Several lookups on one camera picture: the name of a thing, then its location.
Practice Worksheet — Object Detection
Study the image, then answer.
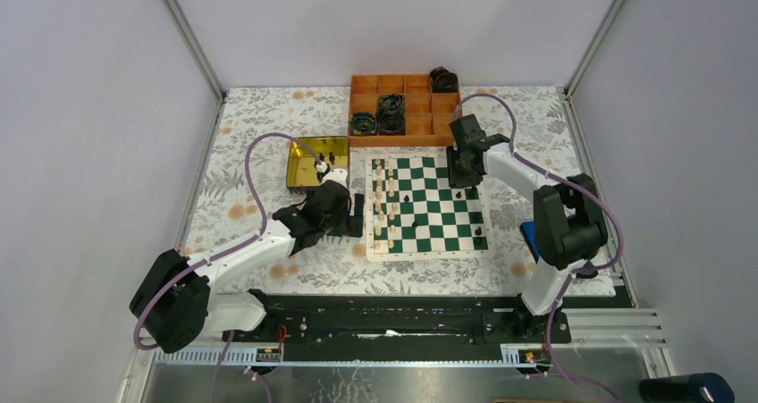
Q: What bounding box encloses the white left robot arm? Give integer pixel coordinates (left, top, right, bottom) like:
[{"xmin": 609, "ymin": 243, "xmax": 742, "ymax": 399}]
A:
[{"xmin": 129, "ymin": 181, "xmax": 365, "ymax": 354}]

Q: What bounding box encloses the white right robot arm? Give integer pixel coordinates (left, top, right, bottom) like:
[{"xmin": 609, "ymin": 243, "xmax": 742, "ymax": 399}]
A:
[{"xmin": 446, "ymin": 114, "xmax": 608, "ymax": 342}]

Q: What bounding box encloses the white chess pieces row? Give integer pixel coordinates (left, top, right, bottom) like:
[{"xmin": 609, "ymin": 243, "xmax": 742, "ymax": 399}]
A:
[{"xmin": 370, "ymin": 157, "xmax": 399, "ymax": 254}]

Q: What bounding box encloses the green white chess board mat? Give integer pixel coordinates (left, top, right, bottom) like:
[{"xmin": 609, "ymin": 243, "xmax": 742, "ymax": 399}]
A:
[{"xmin": 364, "ymin": 150, "xmax": 496, "ymax": 262}]

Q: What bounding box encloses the gold metal tin box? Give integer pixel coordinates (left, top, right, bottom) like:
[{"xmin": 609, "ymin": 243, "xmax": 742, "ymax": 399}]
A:
[{"xmin": 286, "ymin": 136, "xmax": 350, "ymax": 194}]

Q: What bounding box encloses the orange wooden compartment tray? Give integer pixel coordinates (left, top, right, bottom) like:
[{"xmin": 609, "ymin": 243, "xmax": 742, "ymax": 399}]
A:
[{"xmin": 347, "ymin": 73, "xmax": 461, "ymax": 148}]

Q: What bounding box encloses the floral table cloth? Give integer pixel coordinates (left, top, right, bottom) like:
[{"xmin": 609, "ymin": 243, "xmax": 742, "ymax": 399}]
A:
[{"xmin": 181, "ymin": 87, "xmax": 580, "ymax": 296}]

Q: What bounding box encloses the black tape roll in tray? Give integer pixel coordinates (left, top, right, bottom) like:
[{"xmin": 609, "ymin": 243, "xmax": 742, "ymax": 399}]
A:
[
  {"xmin": 349, "ymin": 112, "xmax": 377, "ymax": 136},
  {"xmin": 377, "ymin": 94, "xmax": 405, "ymax": 113},
  {"xmin": 376, "ymin": 112, "xmax": 406, "ymax": 136}
]

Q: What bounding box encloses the black tape roll behind tray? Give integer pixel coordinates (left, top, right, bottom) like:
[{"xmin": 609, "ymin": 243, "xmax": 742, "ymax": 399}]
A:
[{"xmin": 429, "ymin": 66, "xmax": 459, "ymax": 93}]

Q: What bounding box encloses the blue cloth pouch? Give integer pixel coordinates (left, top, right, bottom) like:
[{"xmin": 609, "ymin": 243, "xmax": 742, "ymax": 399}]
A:
[{"xmin": 519, "ymin": 221, "xmax": 540, "ymax": 262}]

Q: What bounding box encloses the dark grey cloth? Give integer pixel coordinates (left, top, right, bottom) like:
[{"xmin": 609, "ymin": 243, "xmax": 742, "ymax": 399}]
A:
[{"xmin": 575, "ymin": 263, "xmax": 599, "ymax": 280}]

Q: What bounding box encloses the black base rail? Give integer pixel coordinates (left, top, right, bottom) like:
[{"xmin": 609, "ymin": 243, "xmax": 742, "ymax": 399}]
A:
[{"xmin": 223, "ymin": 291, "xmax": 571, "ymax": 363}]

